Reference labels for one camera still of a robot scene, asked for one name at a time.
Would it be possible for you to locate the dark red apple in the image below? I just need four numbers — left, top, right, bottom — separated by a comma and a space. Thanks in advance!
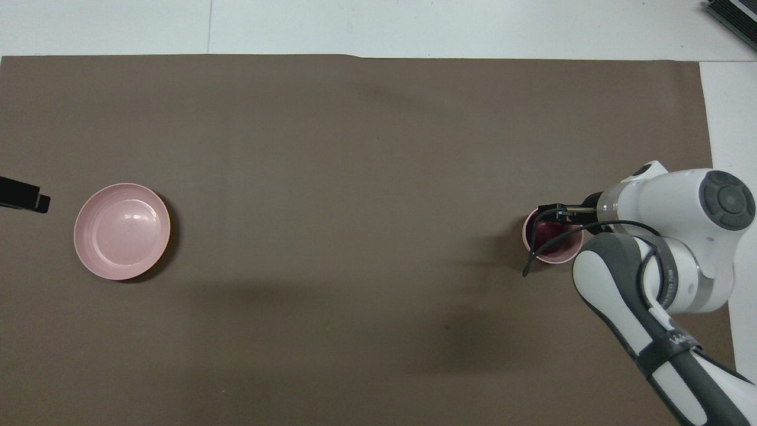
528, 211, 570, 248

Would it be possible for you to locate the brown paper table mat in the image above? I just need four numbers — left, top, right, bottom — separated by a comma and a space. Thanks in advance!
0, 54, 743, 426

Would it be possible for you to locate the pink ceramic bowl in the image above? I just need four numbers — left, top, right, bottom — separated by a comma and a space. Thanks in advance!
521, 204, 585, 265

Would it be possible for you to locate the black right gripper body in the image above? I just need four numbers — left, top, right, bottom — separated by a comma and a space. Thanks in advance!
582, 192, 605, 224

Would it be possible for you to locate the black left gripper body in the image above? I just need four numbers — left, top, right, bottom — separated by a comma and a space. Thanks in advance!
0, 176, 41, 210

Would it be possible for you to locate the pink ceramic plate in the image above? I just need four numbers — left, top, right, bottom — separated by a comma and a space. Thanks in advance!
73, 183, 172, 281

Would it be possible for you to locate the black ribbed device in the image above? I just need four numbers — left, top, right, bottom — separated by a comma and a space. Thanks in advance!
705, 0, 757, 35

